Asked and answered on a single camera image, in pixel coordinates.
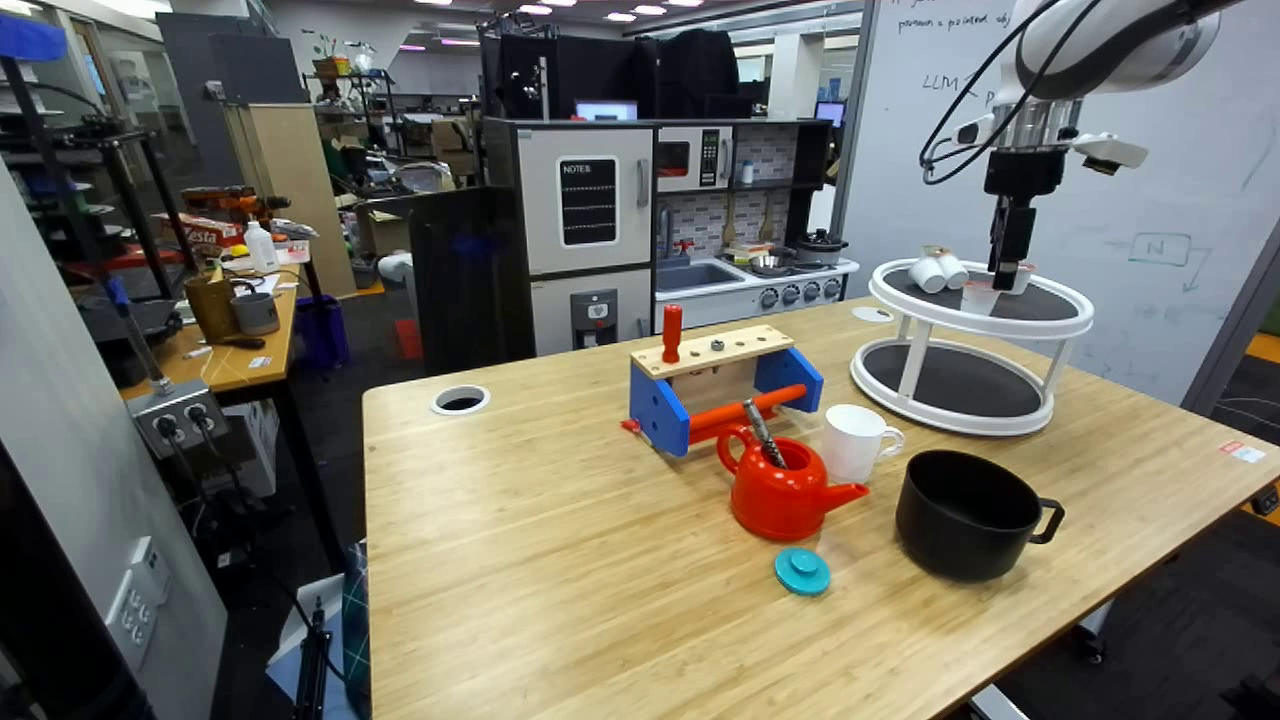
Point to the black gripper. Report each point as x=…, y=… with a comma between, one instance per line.
x=1022, y=186

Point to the small white cup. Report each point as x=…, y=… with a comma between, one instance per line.
x=955, y=271
x=927, y=275
x=977, y=299

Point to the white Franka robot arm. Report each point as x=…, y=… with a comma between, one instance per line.
x=1122, y=41

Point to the white two-tier round stand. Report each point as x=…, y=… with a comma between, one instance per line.
x=932, y=386

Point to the white mug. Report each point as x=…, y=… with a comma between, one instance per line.
x=853, y=446

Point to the toy kitchen sink counter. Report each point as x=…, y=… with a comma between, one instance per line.
x=747, y=282

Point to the metal spoon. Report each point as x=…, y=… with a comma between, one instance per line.
x=767, y=432

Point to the red white warning sticker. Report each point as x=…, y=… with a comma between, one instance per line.
x=1250, y=455

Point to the red toy teapot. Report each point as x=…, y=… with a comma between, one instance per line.
x=781, y=501

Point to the white toy microwave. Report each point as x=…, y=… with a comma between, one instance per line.
x=693, y=159

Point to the red toy peg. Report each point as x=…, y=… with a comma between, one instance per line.
x=673, y=335

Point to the teal round lid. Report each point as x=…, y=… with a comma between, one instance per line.
x=802, y=572

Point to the blue wooden peg bench toy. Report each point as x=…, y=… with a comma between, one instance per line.
x=665, y=405

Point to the white toy kitchen oven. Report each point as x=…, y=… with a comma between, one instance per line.
x=584, y=224

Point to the small lit laptop screen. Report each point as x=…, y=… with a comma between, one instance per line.
x=604, y=108

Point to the blue waste bin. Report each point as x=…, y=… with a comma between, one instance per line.
x=320, y=335

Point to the cluttered wooden side table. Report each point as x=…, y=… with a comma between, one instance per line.
x=225, y=354

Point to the large grey leaning board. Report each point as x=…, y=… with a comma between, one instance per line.
x=83, y=535

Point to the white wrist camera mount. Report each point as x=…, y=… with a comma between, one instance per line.
x=1102, y=148

